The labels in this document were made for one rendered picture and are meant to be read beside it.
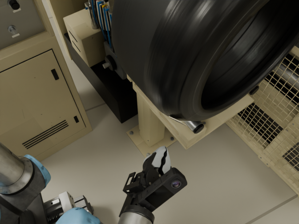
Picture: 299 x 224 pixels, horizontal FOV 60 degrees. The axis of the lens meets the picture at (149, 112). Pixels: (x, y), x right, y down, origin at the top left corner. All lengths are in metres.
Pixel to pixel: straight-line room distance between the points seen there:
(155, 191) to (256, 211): 1.30
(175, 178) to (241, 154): 1.39
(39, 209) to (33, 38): 0.71
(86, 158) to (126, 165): 0.28
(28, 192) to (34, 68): 0.64
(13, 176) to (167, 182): 0.43
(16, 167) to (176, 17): 0.56
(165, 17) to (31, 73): 0.90
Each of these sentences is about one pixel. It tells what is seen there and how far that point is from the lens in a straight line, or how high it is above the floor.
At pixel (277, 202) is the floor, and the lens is 1.91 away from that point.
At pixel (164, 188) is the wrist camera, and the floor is 1.12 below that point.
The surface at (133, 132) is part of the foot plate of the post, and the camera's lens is 1.89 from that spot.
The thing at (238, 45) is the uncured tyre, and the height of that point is 0.98.
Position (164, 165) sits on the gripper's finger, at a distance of 0.68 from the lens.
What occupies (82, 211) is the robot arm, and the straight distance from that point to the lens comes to 0.49.
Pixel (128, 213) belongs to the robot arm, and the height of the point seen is 1.11.
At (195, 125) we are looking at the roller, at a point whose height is 0.92.
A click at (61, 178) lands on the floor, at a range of 1.87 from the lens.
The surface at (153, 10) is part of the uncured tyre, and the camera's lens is 0.57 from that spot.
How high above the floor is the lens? 1.69
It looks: 58 degrees down
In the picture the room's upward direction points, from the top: straight up
